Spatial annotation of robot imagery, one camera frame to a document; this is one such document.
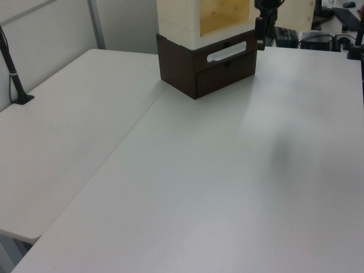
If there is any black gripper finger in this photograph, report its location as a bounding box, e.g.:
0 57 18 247
264 10 279 48
254 16 265 52

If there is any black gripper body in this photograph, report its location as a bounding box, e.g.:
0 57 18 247
254 0 286 14

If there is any cream cabinet door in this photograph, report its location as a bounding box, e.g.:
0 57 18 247
279 0 315 32

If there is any green and black device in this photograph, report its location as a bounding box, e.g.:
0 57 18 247
274 27 300 47

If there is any black equipment box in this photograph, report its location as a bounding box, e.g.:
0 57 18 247
300 33 334 52

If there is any dark brown drawer front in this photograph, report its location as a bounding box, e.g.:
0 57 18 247
196 51 258 100

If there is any black computer keyboard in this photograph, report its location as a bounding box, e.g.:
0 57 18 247
331 7 362 31

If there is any white drawer handle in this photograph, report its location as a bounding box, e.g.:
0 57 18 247
206 40 247 63

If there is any black clamp camera stand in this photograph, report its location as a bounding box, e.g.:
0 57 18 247
345 16 364 61

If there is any grey aluminium partition post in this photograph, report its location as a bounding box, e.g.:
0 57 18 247
87 0 107 51

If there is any black pole camera stand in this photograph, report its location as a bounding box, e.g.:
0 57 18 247
0 24 35 106

